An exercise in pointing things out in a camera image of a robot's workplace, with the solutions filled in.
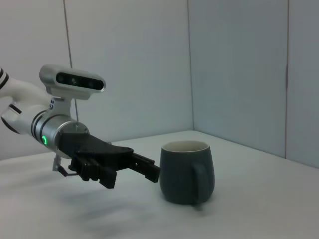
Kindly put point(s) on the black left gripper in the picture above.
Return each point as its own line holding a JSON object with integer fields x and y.
{"x": 94, "y": 147}

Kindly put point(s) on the dark grey ceramic cup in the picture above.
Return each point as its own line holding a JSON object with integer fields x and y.
{"x": 174, "y": 174}

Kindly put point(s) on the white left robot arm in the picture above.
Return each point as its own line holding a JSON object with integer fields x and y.
{"x": 22, "y": 87}

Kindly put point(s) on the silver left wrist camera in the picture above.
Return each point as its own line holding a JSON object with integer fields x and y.
{"x": 74, "y": 81}

